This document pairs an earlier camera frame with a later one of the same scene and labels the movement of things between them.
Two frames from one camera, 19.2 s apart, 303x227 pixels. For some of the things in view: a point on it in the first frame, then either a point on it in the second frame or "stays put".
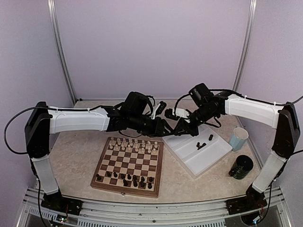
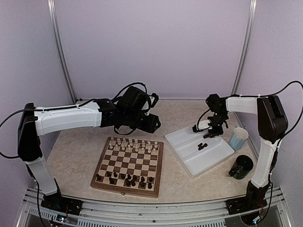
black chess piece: [199, 146] stays put
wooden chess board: [130, 166] stays put
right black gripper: [182, 125] -> [219, 131]
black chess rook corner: [98, 177] stays put
